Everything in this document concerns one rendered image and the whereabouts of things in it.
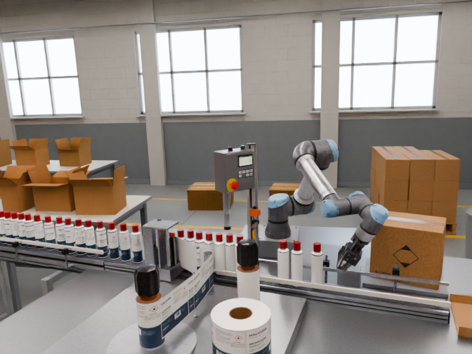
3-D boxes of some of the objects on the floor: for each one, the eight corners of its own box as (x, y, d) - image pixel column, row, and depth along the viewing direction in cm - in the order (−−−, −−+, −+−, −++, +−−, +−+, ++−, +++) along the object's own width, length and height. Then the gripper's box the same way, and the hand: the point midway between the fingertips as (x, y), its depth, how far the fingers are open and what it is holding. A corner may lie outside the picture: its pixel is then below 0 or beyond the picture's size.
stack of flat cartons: (187, 210, 608) (186, 189, 601) (194, 201, 659) (194, 182, 652) (230, 210, 600) (229, 189, 593) (234, 201, 651) (233, 182, 645)
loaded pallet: (456, 234, 475) (463, 160, 456) (383, 232, 489) (386, 160, 470) (427, 206, 591) (431, 145, 572) (368, 205, 605) (371, 145, 586)
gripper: (351, 237, 166) (326, 273, 175) (371, 248, 164) (345, 284, 174) (353, 227, 173) (329, 263, 183) (372, 239, 172) (348, 273, 181)
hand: (339, 267), depth 180 cm, fingers closed
